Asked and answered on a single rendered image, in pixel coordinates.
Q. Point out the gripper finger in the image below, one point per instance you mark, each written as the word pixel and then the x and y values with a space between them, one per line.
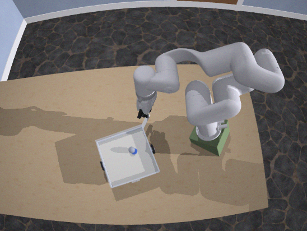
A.
pixel 141 114

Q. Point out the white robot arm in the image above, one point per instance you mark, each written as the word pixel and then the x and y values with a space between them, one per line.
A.
pixel 260 71

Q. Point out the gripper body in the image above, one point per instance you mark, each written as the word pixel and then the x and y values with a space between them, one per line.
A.
pixel 146 105

